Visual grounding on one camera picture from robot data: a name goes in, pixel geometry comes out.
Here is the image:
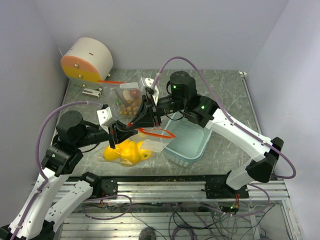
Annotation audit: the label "yellow bell pepper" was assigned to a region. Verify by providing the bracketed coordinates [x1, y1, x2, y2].
[120, 141, 140, 166]

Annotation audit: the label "yellow mango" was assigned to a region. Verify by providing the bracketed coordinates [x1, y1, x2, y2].
[103, 146, 122, 162]

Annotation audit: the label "bunch of brown longans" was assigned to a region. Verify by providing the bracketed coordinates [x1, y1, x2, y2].
[119, 98, 142, 117]

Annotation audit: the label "clear zip bag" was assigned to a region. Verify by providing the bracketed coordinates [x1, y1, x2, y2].
[98, 80, 143, 121]
[103, 127, 176, 167]

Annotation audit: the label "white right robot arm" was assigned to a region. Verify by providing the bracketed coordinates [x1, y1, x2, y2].
[133, 71, 284, 198]

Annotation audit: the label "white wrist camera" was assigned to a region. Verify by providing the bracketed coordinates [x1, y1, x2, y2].
[138, 77, 159, 106]
[96, 106, 117, 128]

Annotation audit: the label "light blue fruit basket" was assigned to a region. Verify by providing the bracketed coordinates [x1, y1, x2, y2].
[162, 112, 212, 167]

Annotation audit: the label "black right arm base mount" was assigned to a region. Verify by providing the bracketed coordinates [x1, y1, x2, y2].
[201, 180, 249, 200]

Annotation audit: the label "yellow orange fruit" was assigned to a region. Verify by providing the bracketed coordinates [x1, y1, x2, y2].
[124, 132, 152, 151]

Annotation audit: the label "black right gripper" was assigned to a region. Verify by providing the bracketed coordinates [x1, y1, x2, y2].
[130, 93, 187, 128]

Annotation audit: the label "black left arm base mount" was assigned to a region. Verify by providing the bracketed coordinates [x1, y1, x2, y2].
[79, 172, 118, 199]

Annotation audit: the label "round white drawer box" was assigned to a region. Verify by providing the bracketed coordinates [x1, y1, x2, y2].
[60, 37, 114, 90]

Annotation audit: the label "white garlic bulb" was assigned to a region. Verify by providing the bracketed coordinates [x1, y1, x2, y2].
[122, 90, 132, 101]

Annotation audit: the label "tangled cables below table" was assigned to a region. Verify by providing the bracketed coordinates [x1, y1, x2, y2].
[81, 194, 276, 240]

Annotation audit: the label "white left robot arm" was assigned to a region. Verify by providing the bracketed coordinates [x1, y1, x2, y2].
[0, 109, 138, 240]

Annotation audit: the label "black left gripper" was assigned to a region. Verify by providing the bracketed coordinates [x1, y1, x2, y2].
[73, 118, 137, 148]

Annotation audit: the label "small white metal latch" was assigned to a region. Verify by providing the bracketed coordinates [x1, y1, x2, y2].
[82, 88, 102, 99]

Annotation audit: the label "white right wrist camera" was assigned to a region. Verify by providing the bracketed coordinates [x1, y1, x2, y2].
[138, 77, 159, 106]

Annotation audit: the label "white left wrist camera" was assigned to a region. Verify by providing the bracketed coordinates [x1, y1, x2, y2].
[96, 106, 117, 128]

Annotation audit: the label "aluminium extrusion rail frame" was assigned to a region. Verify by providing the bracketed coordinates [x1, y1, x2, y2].
[52, 177, 302, 240]

